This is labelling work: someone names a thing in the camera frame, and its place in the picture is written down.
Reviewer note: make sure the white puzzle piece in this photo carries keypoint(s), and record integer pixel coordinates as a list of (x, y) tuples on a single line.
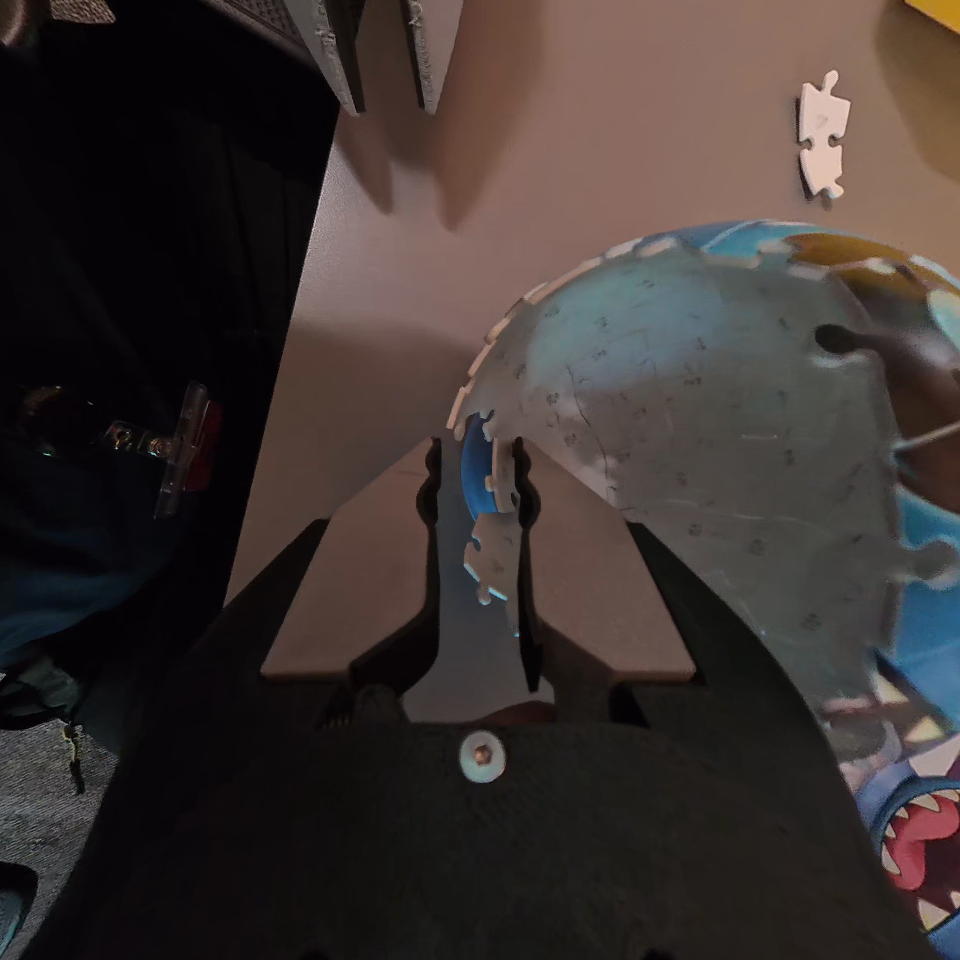
[(821, 120), (491, 555)]

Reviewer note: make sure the blue puzzle ball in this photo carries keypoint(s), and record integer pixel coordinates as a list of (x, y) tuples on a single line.
[(712, 450)]

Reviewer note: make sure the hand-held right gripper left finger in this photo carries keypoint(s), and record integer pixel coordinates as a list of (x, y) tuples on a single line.
[(352, 592)]

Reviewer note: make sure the clear badge clip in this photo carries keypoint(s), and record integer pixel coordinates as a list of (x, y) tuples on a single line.
[(184, 450)]

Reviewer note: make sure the yellow plastic bin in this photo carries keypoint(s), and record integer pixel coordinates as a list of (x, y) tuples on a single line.
[(941, 9)]

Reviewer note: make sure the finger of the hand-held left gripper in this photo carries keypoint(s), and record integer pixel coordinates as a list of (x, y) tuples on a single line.
[(435, 45), (334, 45)]

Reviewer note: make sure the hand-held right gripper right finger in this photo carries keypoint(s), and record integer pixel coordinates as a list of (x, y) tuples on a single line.
[(600, 592)]

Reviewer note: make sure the blue puzzle ball stand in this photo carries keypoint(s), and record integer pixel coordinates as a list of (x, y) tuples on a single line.
[(476, 480)]

